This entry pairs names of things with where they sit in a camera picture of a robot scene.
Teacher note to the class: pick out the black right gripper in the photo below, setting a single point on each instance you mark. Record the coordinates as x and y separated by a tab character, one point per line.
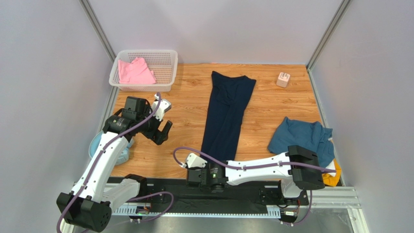
194	175

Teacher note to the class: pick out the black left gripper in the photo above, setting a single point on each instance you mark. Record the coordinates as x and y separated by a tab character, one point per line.
156	134

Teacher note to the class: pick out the navy blue t shirt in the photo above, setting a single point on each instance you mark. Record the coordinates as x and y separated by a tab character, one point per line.
228	100

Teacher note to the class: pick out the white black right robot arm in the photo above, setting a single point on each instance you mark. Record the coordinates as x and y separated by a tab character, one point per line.
296	170

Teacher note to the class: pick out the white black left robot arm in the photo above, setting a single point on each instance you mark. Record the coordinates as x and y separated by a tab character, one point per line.
88	205

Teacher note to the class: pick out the light blue headphones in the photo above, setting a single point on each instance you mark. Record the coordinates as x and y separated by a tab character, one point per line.
124	156

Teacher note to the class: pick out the pink t shirt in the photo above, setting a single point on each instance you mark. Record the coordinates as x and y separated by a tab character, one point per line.
135	72

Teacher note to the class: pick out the white perforated plastic basket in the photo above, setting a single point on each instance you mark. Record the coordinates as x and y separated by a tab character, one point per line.
162	62

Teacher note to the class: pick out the teal blue t shirt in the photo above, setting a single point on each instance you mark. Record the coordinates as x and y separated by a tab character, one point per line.
312	136

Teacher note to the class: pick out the small pink white box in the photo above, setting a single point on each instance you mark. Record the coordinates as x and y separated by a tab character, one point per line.
283	79

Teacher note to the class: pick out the yellow t shirt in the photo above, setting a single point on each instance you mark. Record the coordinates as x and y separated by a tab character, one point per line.
332	179

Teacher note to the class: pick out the white t shirt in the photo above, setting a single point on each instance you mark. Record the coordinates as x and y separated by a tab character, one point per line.
332	166

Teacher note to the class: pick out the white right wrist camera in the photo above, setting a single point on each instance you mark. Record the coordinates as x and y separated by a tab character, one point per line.
194	161

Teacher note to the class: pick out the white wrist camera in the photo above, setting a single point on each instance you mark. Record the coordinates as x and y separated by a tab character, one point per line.
160	108
194	161

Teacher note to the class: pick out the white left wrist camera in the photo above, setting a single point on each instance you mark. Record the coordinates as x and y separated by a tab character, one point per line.
160	108

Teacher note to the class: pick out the left corner aluminium post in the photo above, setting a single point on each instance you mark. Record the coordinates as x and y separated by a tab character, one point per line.
90	13

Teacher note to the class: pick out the corner aluminium post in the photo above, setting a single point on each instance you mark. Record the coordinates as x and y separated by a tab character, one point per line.
90	13
340	12

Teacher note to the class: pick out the aluminium front rail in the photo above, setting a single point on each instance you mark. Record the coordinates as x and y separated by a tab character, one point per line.
328	198

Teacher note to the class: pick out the right corner aluminium post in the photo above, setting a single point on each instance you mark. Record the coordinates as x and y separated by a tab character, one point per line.
340	12

